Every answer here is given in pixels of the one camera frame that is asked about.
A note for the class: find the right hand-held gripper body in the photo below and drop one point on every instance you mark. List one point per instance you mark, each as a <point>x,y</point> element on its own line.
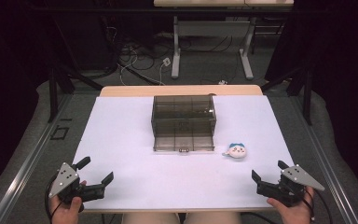
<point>292,188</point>

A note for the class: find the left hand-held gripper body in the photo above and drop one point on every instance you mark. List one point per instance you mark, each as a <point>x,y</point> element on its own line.
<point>64,179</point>

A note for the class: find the person's right hand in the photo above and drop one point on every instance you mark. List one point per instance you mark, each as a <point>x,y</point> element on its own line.
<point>295,214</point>

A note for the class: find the person's left hand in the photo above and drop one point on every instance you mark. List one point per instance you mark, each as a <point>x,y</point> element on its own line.
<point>64,214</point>

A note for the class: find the white plush toy blue hair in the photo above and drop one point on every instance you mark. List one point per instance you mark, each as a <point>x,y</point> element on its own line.
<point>237,151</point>

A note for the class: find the white table mat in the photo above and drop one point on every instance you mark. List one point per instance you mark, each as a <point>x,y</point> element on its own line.
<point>130,137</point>

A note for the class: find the person's left leg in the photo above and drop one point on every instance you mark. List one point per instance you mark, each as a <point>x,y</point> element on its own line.
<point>150,218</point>

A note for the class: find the person's leg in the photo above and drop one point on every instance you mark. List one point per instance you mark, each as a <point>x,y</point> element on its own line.
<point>213,218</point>
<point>150,218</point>

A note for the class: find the person's right leg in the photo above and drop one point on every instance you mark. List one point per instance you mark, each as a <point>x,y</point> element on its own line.
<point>213,218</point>

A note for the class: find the black metal stand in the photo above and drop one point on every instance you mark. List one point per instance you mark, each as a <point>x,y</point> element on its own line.
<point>53,96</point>
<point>306,99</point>

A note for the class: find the smoky clear plastic drawer cabinet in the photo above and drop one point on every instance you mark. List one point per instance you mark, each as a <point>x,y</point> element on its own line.
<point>183,112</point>

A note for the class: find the dark curtain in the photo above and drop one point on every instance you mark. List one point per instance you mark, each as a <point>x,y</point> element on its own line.
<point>345,77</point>

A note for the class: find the white power plug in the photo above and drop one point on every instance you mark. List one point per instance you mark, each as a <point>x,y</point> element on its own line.
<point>166,61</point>

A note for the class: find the white desk with metal legs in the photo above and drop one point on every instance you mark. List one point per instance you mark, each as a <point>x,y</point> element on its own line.
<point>211,28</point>

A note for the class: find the aluminium floor rail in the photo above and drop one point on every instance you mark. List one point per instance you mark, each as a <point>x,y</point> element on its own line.
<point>28,168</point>
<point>326,161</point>

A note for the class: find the black horizontal frame bar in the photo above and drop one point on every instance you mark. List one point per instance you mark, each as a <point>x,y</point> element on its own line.
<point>136,10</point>

